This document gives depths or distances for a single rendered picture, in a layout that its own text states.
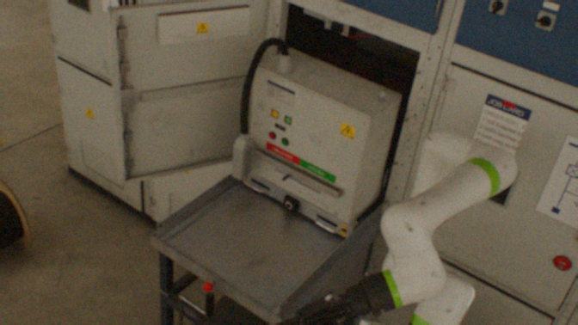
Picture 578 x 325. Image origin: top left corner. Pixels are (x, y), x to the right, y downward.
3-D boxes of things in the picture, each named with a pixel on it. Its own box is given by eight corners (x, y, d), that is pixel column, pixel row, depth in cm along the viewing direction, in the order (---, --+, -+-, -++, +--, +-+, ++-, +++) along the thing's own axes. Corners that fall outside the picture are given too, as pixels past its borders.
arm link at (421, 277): (458, 297, 142) (445, 285, 153) (440, 246, 142) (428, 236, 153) (401, 318, 142) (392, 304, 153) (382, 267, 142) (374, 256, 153)
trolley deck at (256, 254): (285, 334, 205) (287, 321, 202) (150, 245, 231) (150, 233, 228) (384, 229, 252) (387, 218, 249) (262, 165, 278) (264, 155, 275)
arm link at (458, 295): (409, 319, 196) (439, 266, 197) (452, 346, 187) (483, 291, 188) (395, 313, 186) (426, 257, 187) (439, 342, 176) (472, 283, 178)
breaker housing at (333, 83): (348, 227, 233) (372, 117, 205) (245, 170, 254) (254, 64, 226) (409, 168, 269) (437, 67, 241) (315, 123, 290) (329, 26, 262)
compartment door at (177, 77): (116, 175, 254) (103, 3, 211) (256, 146, 282) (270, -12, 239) (120, 186, 249) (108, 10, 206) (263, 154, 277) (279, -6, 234)
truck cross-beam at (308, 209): (350, 240, 234) (353, 228, 231) (238, 178, 257) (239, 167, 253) (356, 233, 238) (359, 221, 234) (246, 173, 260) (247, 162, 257)
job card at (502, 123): (512, 165, 204) (532, 110, 192) (469, 146, 210) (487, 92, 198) (512, 164, 204) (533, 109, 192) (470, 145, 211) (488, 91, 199)
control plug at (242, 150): (240, 181, 241) (243, 144, 231) (230, 176, 243) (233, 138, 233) (253, 172, 247) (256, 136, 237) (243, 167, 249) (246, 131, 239)
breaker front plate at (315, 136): (346, 227, 233) (368, 119, 205) (245, 172, 253) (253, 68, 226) (347, 225, 234) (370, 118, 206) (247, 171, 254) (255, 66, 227)
